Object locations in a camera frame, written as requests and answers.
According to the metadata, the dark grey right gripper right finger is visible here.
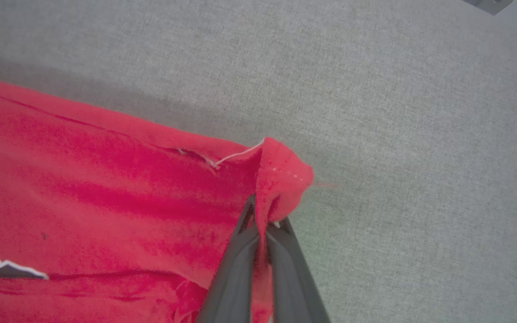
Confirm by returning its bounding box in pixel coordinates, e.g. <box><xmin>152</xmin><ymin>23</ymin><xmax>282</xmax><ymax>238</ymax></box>
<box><xmin>265</xmin><ymin>217</ymin><xmax>331</xmax><ymax>323</ymax></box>

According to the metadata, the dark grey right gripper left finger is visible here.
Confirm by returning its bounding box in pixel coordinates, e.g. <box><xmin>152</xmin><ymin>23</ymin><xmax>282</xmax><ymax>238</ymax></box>
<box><xmin>196</xmin><ymin>195</ymin><xmax>262</xmax><ymax>323</ymax></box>

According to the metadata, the red and white hooded garment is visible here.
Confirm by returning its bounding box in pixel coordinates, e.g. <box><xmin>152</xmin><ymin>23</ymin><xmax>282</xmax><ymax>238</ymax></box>
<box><xmin>0</xmin><ymin>74</ymin><xmax>315</xmax><ymax>323</ymax></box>

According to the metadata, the grey fabric sofa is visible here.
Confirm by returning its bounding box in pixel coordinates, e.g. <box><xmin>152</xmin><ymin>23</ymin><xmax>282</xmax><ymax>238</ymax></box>
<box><xmin>0</xmin><ymin>0</ymin><xmax>517</xmax><ymax>323</ymax></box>

